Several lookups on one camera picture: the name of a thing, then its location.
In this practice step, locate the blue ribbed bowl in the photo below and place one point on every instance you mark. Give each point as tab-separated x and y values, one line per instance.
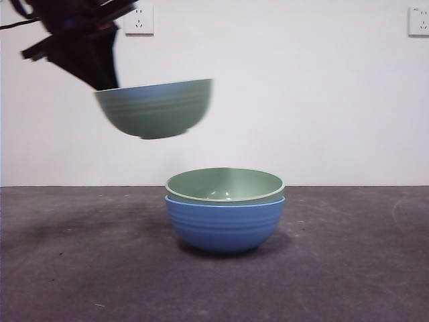
224	224

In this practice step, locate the white wall socket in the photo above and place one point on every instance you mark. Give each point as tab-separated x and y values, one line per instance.
139	20
419	21

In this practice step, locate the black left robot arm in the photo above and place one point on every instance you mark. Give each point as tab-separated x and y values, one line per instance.
80	8

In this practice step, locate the green ribbed bowl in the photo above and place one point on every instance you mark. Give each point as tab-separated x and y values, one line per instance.
157	114
224	186

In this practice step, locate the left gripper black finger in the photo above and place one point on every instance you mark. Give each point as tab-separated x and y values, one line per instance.
80	67
109	60

